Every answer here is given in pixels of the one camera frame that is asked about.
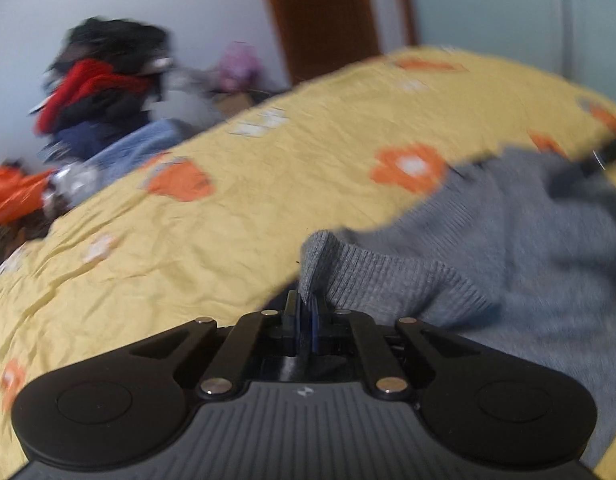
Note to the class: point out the white wardrobe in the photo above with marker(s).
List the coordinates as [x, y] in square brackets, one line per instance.
[572, 38]

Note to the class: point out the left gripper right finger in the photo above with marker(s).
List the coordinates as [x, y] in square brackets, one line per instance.
[315, 305]

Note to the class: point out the grey knitted sweater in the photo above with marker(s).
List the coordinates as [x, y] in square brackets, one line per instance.
[492, 257]

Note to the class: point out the orange plastic bag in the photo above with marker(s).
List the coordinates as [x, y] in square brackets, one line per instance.
[20, 193]

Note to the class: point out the cardboard box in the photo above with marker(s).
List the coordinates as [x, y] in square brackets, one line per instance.
[231, 104]

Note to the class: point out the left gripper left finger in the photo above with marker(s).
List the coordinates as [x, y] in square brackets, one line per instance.
[291, 322]

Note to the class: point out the pile of dark red clothes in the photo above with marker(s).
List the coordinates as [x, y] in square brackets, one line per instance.
[98, 84]

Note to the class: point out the silver crumpled plastic bag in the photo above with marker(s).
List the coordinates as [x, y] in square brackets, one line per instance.
[69, 185]

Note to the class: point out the yellow carrot print quilt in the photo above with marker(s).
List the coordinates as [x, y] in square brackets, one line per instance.
[214, 226]

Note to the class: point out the light blue fleece blanket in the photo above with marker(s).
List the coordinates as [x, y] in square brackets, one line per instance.
[139, 146]

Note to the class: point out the brown wooden door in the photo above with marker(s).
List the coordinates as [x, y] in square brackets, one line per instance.
[318, 37]

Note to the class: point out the grey white stuffed bag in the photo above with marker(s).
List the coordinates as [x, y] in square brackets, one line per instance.
[187, 101]

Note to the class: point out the pink plastic bag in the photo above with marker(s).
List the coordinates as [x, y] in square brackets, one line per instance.
[239, 67]

